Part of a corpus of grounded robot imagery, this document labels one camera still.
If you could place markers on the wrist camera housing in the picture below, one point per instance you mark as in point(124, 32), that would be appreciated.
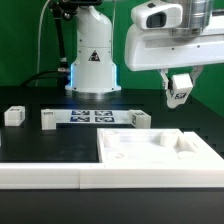
point(157, 14)

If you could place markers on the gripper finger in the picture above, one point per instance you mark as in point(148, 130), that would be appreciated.
point(195, 73)
point(165, 79)

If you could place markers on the white L-shaped obstacle fence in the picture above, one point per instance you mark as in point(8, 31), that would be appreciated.
point(205, 173)

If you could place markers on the black camera stand pole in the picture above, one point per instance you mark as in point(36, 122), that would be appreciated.
point(66, 10)

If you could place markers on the white square tabletop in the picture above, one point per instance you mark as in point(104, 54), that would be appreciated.
point(144, 146)

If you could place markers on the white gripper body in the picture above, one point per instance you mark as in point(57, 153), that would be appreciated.
point(157, 49)

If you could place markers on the apriltag base sheet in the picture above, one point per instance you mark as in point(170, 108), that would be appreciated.
point(92, 116)

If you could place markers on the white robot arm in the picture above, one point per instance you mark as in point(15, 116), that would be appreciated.
point(93, 71)

